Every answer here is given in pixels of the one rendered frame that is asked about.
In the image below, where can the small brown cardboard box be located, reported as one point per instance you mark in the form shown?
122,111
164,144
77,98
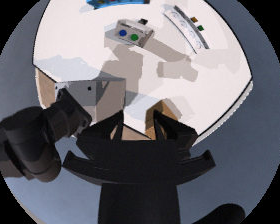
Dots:
163,108

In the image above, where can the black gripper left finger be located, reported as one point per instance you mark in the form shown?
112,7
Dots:
104,128

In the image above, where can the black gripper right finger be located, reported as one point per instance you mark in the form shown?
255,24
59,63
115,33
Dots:
184,135

